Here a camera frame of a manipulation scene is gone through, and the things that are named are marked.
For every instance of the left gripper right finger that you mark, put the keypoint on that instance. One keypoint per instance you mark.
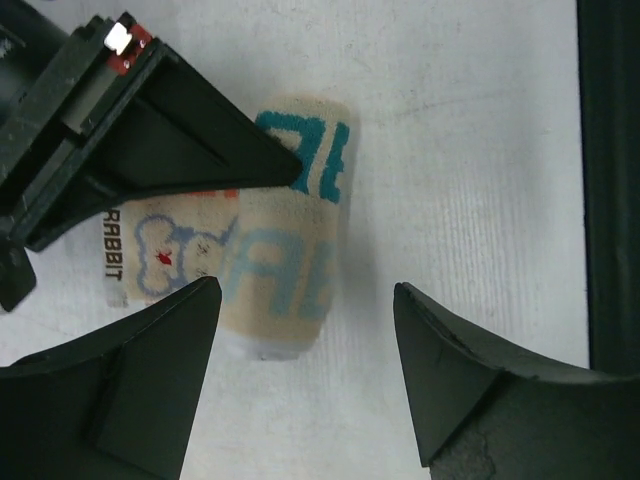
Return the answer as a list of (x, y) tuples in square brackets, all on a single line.
[(483, 407)]

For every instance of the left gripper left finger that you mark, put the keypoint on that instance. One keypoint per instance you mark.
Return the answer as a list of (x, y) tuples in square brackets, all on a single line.
[(116, 403)]

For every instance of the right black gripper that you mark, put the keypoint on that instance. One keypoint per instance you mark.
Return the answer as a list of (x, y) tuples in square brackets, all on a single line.
[(167, 131)]

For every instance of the white rabbit print towel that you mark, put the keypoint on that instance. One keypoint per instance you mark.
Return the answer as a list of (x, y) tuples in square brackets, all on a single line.
[(273, 250)]

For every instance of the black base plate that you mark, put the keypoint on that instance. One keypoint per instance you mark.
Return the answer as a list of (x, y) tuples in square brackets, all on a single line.
[(608, 54)]

